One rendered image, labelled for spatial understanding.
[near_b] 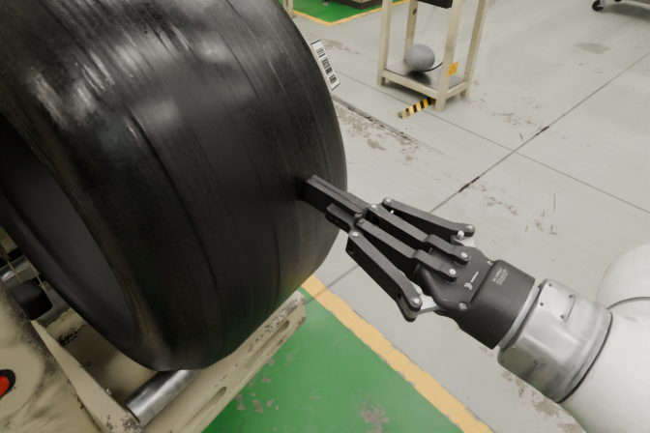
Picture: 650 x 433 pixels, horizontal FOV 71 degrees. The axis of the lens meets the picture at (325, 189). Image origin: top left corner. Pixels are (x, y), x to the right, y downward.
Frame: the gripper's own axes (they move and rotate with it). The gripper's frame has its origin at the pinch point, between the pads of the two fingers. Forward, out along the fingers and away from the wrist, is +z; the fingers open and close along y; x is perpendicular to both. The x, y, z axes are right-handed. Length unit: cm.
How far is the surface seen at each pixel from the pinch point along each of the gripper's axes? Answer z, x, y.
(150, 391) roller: 13.9, 34.9, 18.7
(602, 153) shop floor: -34, 121, -255
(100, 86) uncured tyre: 14.8, -13.2, 14.2
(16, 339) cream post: 22.4, 17.8, 27.3
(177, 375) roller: 13.0, 35.1, 14.6
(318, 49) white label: 11.6, -9.5, -10.6
